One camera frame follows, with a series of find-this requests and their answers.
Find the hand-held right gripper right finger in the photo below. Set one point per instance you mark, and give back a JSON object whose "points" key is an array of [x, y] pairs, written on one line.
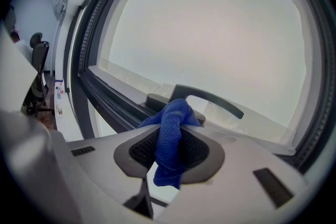
{"points": [[236, 178]]}

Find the black mesh office chair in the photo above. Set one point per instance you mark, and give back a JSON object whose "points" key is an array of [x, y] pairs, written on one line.
{"points": [[39, 65]]}

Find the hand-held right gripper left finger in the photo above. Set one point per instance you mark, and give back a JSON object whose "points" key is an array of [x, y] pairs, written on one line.
{"points": [[105, 160]]}

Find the blue tape strip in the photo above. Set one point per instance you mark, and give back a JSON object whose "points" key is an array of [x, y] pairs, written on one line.
{"points": [[58, 81]]}

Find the light blue label bottle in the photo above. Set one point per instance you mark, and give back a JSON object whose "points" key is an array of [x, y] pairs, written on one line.
{"points": [[58, 93]]}

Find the blue cleaning cloth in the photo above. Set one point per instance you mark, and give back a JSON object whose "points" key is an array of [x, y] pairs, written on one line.
{"points": [[170, 126]]}

